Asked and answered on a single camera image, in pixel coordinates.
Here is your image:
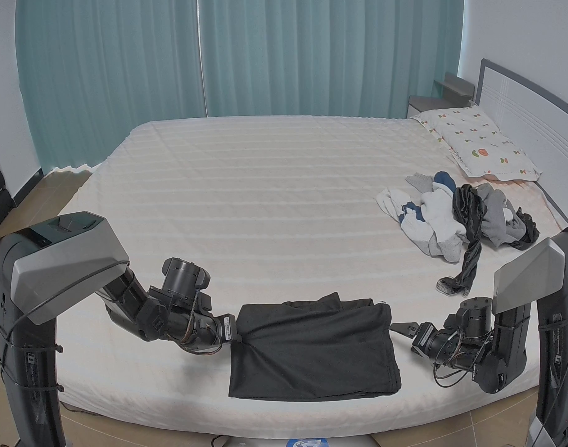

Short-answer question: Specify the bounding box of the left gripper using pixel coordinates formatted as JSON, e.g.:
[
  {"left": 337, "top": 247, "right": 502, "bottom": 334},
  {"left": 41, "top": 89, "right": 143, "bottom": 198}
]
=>
[{"left": 196, "top": 312, "right": 242, "bottom": 355}]

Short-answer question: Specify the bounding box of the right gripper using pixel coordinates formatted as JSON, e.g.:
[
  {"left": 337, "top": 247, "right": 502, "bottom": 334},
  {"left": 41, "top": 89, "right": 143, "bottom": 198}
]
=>
[{"left": 390, "top": 322, "right": 453, "bottom": 359}]

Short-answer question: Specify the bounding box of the black T-shirt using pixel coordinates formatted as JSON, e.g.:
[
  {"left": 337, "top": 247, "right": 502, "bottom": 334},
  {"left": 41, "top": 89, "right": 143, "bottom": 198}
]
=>
[{"left": 228, "top": 292, "right": 402, "bottom": 400}]

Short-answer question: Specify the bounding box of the pile of clothes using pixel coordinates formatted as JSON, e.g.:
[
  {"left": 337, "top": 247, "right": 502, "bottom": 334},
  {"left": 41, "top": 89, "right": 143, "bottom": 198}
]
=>
[{"left": 376, "top": 170, "right": 541, "bottom": 297}]

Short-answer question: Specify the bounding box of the bed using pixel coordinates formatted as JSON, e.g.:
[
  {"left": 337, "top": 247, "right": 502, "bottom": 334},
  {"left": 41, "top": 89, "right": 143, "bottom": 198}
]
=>
[{"left": 0, "top": 58, "right": 568, "bottom": 436}]

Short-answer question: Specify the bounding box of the white printed pillow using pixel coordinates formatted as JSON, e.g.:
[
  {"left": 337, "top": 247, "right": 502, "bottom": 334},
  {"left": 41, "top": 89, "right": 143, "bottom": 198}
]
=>
[{"left": 412, "top": 106, "right": 543, "bottom": 181}]

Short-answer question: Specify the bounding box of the grey bedside table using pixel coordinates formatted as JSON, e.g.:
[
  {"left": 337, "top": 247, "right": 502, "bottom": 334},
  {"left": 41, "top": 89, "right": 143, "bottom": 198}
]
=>
[{"left": 407, "top": 72, "right": 476, "bottom": 119}]

